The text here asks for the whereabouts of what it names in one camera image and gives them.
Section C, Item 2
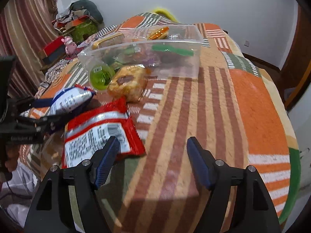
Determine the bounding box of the blue white snack bag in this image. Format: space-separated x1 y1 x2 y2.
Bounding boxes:
47 84 95 116

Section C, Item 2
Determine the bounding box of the date nut cake packet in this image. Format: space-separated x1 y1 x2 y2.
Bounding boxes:
107 64 150 103

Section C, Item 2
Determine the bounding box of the clear plastic storage bin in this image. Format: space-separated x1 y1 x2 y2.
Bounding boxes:
78 25 204 91

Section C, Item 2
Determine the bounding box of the brown biscuit packet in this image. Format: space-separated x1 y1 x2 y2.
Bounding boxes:
92 33 124 50

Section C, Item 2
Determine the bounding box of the purple rice cracker packet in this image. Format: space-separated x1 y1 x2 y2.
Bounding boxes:
132 49 160 67

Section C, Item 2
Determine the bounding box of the orange label cracker packet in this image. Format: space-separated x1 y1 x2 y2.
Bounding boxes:
148 26 169 41

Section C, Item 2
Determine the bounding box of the left human hand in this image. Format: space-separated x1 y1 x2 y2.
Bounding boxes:
5 145 20 172

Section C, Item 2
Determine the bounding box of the red snack bag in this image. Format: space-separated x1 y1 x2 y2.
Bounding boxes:
62 97 145 168

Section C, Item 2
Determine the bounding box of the red shoe box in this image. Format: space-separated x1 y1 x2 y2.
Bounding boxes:
38 36 64 59

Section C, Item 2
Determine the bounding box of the pink plush toy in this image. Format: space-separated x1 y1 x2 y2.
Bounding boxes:
62 36 77 56

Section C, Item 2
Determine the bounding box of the green jelly cup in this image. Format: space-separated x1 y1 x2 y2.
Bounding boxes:
89 64 115 91

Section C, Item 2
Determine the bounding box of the striped red beige curtain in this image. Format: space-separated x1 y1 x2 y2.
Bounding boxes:
1 0 58 97

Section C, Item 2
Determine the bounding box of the green patterned box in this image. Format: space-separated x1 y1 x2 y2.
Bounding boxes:
70 19 98 44

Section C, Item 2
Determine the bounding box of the checkered black white cloth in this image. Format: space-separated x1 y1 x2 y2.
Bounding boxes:
94 25 118 41

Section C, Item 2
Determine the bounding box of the patchwork orange green blanket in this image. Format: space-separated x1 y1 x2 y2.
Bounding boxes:
18 11 302 233

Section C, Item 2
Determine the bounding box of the brown wooden door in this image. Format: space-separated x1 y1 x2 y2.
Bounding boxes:
279 6 310 111

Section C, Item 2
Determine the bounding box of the yellow curved tube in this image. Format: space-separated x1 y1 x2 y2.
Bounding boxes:
152 7 179 23

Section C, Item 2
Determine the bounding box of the green snack packet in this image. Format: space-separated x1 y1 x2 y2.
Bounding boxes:
151 44 194 56

